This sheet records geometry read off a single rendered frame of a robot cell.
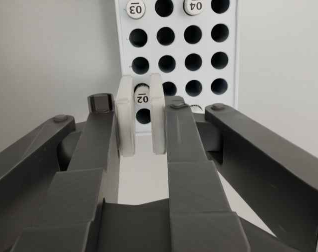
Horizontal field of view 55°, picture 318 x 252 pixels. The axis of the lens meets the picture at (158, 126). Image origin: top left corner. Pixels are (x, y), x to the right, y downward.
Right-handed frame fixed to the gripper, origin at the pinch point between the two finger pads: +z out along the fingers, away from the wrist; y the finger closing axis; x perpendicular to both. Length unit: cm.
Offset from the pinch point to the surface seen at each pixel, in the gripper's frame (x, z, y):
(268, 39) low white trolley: 2.8, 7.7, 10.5
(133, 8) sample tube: 5.7, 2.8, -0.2
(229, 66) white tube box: 1.5, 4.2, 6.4
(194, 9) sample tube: 5.5, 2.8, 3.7
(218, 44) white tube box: 3.1, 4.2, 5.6
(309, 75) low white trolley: -0.3, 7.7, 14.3
